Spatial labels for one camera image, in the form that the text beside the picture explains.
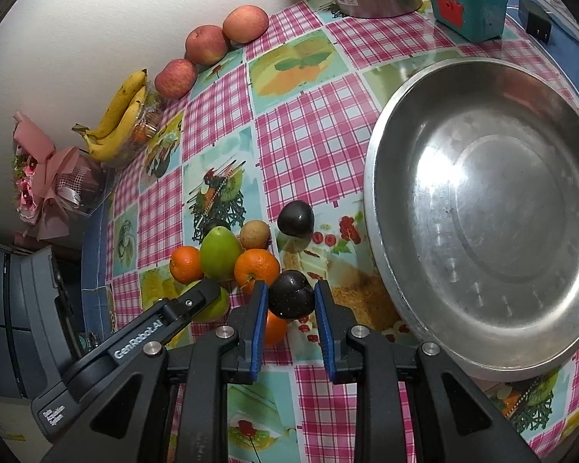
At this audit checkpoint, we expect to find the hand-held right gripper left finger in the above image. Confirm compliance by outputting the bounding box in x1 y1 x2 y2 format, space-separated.
41 280 269 463

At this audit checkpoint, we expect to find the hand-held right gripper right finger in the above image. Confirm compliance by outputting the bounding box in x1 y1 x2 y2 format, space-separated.
315 280 543 463

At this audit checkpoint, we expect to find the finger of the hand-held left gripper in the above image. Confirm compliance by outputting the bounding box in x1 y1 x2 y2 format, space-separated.
165 277 222 343

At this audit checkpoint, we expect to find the orange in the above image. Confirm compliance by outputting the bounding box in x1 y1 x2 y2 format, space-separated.
169 246 204 285
264 309 289 347
234 248 281 295

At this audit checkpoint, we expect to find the green mango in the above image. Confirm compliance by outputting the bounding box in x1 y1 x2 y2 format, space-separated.
181 280 231 323
199 226 243 283

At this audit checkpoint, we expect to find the dark purple plum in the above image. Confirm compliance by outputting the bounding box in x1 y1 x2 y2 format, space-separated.
269 270 316 320
276 201 315 239

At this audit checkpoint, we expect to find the round steel basin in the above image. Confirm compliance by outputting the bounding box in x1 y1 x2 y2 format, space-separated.
364 58 579 384

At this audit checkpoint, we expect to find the dark grey appliance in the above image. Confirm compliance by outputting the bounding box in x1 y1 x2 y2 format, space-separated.
0 236 85 399

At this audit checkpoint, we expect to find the brown kiwi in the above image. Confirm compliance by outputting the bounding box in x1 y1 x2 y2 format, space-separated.
239 220 272 252

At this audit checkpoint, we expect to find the checked fruit-print tablecloth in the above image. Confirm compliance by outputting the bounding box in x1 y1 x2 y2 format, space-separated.
103 0 579 463

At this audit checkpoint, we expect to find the pink flower bouquet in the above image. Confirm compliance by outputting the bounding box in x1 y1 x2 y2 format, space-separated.
12 111 109 242

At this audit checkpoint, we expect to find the yellow banana bunch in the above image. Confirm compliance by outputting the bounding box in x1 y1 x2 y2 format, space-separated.
72 70 149 162

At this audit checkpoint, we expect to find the red apple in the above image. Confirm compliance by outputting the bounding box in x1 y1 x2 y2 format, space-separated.
185 25 231 66
222 5 270 44
154 59 198 100

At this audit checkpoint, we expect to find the teal plastic box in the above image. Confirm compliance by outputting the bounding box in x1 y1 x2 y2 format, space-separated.
422 0 510 43

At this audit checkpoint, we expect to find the black power adapter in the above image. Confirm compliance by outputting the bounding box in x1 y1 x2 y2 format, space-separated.
518 0 553 43

